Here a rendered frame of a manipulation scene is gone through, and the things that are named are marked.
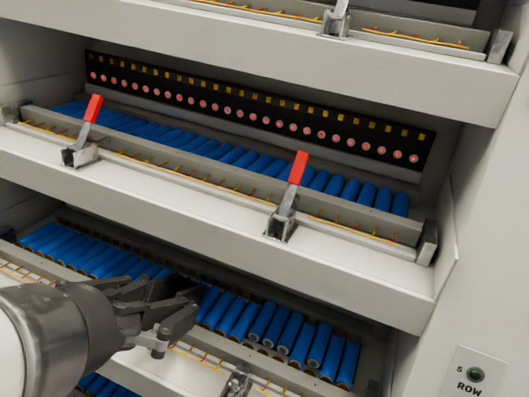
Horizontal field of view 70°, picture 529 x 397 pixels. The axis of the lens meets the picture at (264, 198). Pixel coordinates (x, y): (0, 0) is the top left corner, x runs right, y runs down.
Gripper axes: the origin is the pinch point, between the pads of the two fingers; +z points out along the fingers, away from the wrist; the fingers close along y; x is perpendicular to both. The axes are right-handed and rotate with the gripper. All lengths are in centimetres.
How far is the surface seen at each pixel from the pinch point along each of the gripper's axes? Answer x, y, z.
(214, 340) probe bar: 3.5, -6.7, 0.1
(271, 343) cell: 2.4, -12.8, 4.0
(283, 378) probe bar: 4.0, -16.1, -0.4
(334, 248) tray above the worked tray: -12.4, -17.4, -4.9
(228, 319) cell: 1.8, -6.5, 3.9
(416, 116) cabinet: -31.8, -21.4, 9.4
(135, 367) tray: 8.6, 0.4, -3.9
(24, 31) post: -27.1, 33.3, -3.3
